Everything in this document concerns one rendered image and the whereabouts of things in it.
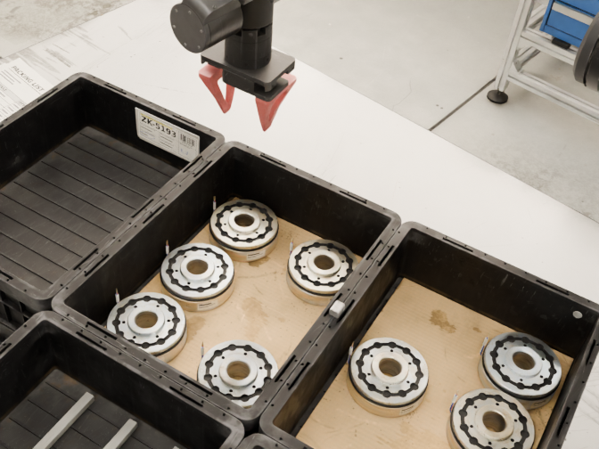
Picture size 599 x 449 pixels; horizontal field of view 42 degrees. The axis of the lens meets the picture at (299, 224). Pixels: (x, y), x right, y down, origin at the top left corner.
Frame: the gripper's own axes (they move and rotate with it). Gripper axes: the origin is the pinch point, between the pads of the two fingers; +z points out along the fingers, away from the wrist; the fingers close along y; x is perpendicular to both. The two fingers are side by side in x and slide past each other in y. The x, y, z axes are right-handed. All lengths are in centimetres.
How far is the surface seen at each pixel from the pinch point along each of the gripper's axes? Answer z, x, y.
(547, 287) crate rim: 13.5, 7.7, 43.0
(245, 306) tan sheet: 23.0, -11.2, 7.9
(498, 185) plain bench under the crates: 38, 51, 26
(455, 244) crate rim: 13.5, 7.7, 29.6
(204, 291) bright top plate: 19.7, -14.5, 3.3
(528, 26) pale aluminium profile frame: 80, 185, -4
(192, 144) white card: 16.7, 6.4, -14.3
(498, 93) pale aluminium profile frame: 109, 182, -6
